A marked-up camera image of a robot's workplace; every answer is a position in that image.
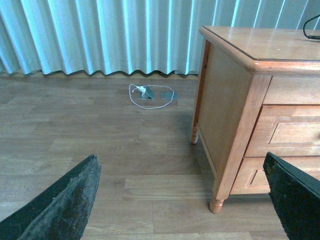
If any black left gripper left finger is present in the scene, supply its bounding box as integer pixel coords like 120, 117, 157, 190
0, 154, 102, 240

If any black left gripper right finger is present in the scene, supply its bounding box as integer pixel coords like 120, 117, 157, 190
263, 152, 320, 240

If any wooden drawer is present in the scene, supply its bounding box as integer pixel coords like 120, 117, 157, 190
245, 105, 320, 157
230, 156, 320, 196

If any wooden nightstand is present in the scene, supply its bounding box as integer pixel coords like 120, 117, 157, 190
190, 26, 320, 214

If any open grey floor socket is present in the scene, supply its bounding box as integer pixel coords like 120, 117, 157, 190
140, 86, 156, 100

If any white floor plug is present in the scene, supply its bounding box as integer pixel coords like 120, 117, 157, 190
131, 86, 146, 93

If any closed grey floor socket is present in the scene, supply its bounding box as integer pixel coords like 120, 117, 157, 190
160, 91, 179, 100

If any light blue pleated curtain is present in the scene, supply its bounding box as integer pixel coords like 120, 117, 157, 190
0, 0, 320, 75

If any white floor cable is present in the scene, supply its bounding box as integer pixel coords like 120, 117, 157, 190
128, 83, 175, 110

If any black charger cable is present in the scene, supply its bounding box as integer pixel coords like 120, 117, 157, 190
302, 14, 320, 40

